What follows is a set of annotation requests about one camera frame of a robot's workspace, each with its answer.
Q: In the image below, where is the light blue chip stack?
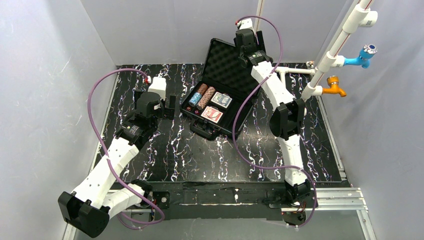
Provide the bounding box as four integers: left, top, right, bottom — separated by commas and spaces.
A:
188, 92, 203, 107

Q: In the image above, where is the orange black chip stack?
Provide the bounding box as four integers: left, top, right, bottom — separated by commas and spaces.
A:
196, 83, 208, 96

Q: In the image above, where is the black poker set case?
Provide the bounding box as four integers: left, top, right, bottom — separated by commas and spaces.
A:
180, 38, 258, 141

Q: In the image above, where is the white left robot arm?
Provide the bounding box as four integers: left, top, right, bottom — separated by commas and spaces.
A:
58, 90, 167, 238

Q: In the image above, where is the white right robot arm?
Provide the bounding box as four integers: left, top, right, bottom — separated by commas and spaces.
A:
180, 28, 312, 205

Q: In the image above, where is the pink blue chip stack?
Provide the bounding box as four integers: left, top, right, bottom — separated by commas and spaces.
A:
196, 86, 216, 110

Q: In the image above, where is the red playing card deck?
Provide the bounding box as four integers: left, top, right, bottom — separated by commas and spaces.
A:
201, 106, 224, 124

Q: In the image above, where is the blue playing card deck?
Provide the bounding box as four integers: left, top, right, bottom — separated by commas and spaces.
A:
210, 92, 233, 109

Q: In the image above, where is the orange pipe valve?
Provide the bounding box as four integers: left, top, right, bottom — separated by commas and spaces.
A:
322, 75, 347, 98

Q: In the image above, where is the blue pipe valve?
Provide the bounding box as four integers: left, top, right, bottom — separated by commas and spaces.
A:
343, 44, 378, 69

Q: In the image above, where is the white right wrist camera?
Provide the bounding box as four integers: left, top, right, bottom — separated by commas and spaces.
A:
235, 18, 255, 35

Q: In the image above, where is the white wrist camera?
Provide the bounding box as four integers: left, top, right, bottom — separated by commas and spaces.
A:
235, 18, 255, 35
145, 76, 167, 101

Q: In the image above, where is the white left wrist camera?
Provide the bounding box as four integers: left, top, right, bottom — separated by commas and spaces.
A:
145, 76, 167, 101

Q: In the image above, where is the white pvc pipe frame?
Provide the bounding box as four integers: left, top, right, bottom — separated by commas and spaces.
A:
267, 0, 379, 102

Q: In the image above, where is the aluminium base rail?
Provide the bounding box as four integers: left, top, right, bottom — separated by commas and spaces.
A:
62, 185, 379, 240

